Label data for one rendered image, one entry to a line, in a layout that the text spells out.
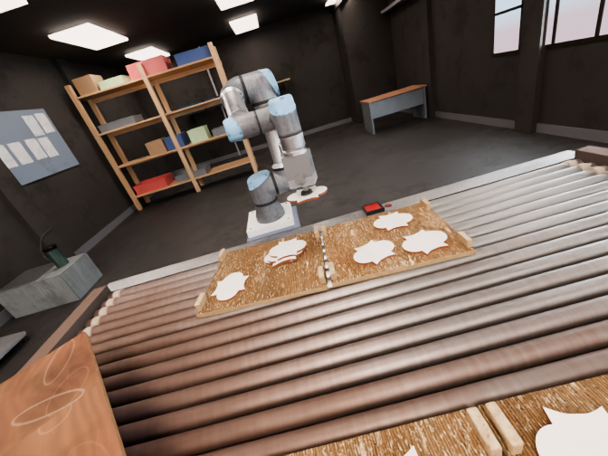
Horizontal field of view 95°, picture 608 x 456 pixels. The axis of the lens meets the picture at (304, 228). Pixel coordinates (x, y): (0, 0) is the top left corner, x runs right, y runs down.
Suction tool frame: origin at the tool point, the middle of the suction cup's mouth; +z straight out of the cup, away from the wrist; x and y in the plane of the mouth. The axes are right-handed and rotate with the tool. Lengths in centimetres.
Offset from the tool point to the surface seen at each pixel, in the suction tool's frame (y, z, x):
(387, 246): 23.3, 17.6, -9.8
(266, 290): -14.1, 18.4, -24.7
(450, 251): 39.9, 18.4, -15.1
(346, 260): 10.1, 18.4, -13.3
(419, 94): 135, 58, 632
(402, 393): 22, 21, -54
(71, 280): -322, 89, 104
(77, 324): -84, 18, -34
